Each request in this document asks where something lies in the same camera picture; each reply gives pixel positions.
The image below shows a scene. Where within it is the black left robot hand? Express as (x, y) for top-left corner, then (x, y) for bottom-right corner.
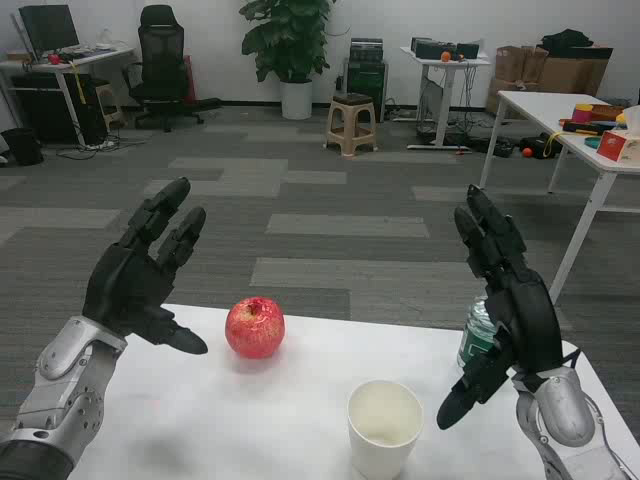
(81, 176), (210, 357)

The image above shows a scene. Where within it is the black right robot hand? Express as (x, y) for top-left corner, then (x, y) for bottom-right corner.
(436, 183), (564, 431)

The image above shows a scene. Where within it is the red apple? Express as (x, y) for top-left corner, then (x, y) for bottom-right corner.
(224, 296), (287, 360)

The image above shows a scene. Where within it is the clear water bottle green label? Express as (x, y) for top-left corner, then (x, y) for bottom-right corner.
(456, 294), (501, 369)

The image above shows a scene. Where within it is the black waste bin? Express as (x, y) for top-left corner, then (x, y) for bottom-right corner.
(1, 127), (45, 167)

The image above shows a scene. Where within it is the black bag on floor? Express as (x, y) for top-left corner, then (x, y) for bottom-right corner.
(519, 133), (561, 160)

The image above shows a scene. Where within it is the black cabinet under desk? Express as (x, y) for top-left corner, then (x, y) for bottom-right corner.
(10, 73), (109, 146)

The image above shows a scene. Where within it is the red tissue box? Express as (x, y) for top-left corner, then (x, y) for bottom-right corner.
(597, 104), (640, 167)

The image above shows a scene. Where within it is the white paper cup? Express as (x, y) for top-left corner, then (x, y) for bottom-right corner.
(346, 379), (425, 480)

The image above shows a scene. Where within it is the long black tool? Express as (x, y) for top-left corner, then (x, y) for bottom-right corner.
(562, 119), (624, 135)

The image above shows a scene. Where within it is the large white table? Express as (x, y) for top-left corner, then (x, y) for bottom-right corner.
(478, 89), (640, 306)

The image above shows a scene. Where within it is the orange wooden tray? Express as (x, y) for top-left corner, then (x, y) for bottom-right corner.
(589, 103), (626, 121)

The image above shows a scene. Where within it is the white office desk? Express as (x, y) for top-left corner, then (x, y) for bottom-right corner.
(0, 44), (137, 147)

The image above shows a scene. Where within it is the low cardboard box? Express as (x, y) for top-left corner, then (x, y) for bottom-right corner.
(487, 77), (541, 116)

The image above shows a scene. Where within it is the black office chair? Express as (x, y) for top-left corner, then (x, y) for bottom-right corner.
(122, 3), (224, 134)

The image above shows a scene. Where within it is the large cardboard box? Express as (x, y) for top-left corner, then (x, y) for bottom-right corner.
(537, 45), (614, 97)

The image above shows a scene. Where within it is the black computer monitor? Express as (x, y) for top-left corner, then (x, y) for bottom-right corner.
(18, 4), (81, 51)

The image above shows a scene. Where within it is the small white standing desk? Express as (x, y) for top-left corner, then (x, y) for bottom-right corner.
(399, 45), (492, 151)

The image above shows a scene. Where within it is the beige plastic stool brown seat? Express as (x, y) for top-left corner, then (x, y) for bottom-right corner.
(324, 92), (378, 155)

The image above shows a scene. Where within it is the black bag on box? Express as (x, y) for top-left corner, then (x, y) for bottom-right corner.
(541, 28), (594, 50)

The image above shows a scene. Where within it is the wide black device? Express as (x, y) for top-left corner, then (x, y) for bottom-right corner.
(410, 37), (457, 60)

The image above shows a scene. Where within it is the black green equipment cabinet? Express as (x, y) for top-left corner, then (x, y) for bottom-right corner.
(344, 58), (389, 124)

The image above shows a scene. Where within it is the green plant in white pot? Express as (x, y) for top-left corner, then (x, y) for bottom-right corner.
(238, 0), (337, 121)

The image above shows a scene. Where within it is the black stereo unit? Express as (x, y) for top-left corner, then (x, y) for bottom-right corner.
(349, 37), (384, 62)

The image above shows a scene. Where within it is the yellow cord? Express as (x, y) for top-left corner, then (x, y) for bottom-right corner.
(543, 130), (564, 160)

